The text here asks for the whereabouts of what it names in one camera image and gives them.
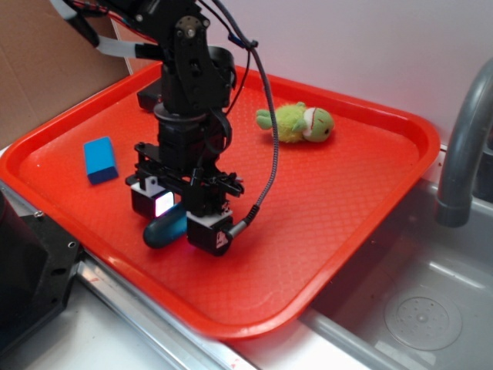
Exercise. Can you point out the grey sink faucet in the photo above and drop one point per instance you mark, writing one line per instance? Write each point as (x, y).
(467, 170)

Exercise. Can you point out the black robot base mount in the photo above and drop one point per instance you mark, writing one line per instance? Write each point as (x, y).
(38, 263)

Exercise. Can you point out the brown cardboard panel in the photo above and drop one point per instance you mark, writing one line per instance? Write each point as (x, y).
(47, 67)

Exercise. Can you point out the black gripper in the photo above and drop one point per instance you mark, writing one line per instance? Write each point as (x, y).
(201, 186)

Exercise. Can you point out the green plush turtle toy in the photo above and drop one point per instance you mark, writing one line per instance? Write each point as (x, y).
(298, 123)

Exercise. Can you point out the grey plastic sink basin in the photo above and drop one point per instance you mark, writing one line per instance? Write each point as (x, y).
(415, 295)

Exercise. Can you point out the dark green plastic pickle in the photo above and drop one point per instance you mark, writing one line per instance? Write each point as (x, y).
(166, 228)

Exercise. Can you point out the black rectangular box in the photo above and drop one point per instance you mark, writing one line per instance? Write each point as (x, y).
(150, 96)

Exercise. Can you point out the red plastic tray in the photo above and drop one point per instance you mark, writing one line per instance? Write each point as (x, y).
(326, 200)

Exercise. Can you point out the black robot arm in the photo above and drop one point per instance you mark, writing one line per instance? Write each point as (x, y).
(196, 78)

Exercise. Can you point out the blue rectangular block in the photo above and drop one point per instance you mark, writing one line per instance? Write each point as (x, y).
(100, 160)

